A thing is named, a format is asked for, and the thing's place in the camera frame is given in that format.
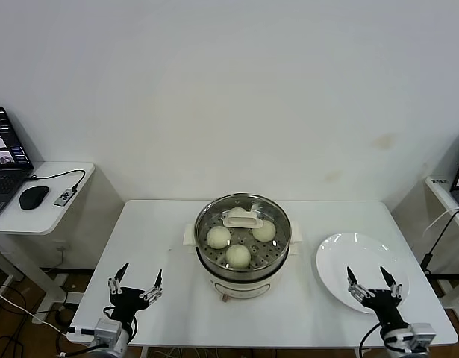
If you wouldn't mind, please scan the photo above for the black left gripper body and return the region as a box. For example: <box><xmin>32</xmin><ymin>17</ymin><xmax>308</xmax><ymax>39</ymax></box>
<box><xmin>108</xmin><ymin>286</ymin><xmax>151</xmax><ymax>324</ymax></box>

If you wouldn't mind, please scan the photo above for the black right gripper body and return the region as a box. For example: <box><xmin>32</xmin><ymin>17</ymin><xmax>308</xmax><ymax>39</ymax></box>
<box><xmin>363</xmin><ymin>289</ymin><xmax>406</xmax><ymax>329</ymax></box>

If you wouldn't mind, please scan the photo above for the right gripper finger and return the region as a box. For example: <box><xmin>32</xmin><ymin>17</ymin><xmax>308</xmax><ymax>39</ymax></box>
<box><xmin>379</xmin><ymin>266</ymin><xmax>403</xmax><ymax>301</ymax></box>
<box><xmin>346</xmin><ymin>266</ymin><xmax>375</xmax><ymax>305</ymax></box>

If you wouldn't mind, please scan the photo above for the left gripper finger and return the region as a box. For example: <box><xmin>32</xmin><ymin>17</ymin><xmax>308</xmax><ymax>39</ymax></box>
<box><xmin>107</xmin><ymin>262</ymin><xmax>130</xmax><ymax>296</ymax></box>
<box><xmin>139</xmin><ymin>268</ymin><xmax>164</xmax><ymax>304</ymax></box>

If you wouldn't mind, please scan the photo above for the glass lid with cream handle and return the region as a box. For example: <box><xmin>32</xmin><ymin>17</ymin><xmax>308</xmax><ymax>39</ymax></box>
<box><xmin>194</xmin><ymin>192</ymin><xmax>292</xmax><ymax>270</ymax></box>

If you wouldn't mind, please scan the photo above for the perforated steel steamer basket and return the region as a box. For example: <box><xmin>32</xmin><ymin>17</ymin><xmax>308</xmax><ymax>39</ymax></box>
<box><xmin>194</xmin><ymin>192</ymin><xmax>293</xmax><ymax>280</ymax></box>

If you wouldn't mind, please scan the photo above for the white round plate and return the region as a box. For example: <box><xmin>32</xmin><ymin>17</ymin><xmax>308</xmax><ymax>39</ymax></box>
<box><xmin>315</xmin><ymin>232</ymin><xmax>411</xmax><ymax>315</ymax></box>

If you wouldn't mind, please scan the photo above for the dark round floor object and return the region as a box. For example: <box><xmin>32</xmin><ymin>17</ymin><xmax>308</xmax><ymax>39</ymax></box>
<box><xmin>55</xmin><ymin>305</ymin><xmax>75</xmax><ymax>325</ymax></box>

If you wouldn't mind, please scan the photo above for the white side table with mouse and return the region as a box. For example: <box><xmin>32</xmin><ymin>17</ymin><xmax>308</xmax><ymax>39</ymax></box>
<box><xmin>0</xmin><ymin>160</ymin><xmax>96</xmax><ymax>314</ymax></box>

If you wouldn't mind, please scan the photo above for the grey usb hub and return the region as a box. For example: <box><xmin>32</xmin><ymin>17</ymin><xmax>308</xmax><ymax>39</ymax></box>
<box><xmin>52</xmin><ymin>187</ymin><xmax>78</xmax><ymax>207</ymax></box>

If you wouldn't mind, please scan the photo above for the white side table with label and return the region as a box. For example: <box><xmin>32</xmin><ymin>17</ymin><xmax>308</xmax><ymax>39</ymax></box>
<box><xmin>425</xmin><ymin>175</ymin><xmax>459</xmax><ymax>331</ymax></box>

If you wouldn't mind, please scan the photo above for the black computer mouse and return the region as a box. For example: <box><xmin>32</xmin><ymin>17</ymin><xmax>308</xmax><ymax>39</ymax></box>
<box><xmin>18</xmin><ymin>185</ymin><xmax>50</xmax><ymax>210</ymax></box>

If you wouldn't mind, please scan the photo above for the black laptop with keyboard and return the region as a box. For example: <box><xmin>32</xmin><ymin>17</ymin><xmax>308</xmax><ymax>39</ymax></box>
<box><xmin>0</xmin><ymin>107</ymin><xmax>35</xmax><ymax>218</ymax></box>

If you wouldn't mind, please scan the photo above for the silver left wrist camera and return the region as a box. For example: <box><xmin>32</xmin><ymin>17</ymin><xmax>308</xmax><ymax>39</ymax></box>
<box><xmin>66</xmin><ymin>318</ymin><xmax>122</xmax><ymax>346</ymax></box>

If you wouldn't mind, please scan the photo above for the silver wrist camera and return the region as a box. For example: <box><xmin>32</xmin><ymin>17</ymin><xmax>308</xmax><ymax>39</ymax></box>
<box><xmin>66</xmin><ymin>318</ymin><xmax>122</xmax><ymax>346</ymax></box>
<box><xmin>410</xmin><ymin>322</ymin><xmax>437</xmax><ymax>351</ymax></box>

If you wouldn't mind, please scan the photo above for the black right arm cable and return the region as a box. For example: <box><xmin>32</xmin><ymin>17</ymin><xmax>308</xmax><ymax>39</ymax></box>
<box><xmin>358</xmin><ymin>322</ymin><xmax>383</xmax><ymax>358</ymax></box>

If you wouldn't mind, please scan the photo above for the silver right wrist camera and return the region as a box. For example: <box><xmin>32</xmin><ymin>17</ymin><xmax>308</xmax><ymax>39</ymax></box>
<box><xmin>410</xmin><ymin>322</ymin><xmax>437</xmax><ymax>351</ymax></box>

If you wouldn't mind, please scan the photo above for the black hanging cable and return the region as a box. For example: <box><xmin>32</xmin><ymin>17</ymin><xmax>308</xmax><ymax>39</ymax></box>
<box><xmin>421</xmin><ymin>208</ymin><xmax>459</xmax><ymax>275</ymax></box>

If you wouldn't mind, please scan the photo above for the white floor cable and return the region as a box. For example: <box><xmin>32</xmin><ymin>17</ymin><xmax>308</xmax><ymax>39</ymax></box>
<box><xmin>0</xmin><ymin>285</ymin><xmax>66</xmax><ymax>335</ymax></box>

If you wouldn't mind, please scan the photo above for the white hanging cable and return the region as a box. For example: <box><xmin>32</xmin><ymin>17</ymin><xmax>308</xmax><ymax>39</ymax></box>
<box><xmin>425</xmin><ymin>207</ymin><xmax>459</xmax><ymax>235</ymax></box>

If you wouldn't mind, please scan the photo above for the black usb cable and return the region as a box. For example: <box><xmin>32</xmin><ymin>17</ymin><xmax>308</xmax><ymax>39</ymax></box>
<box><xmin>25</xmin><ymin>169</ymin><xmax>87</xmax><ymax>195</ymax></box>

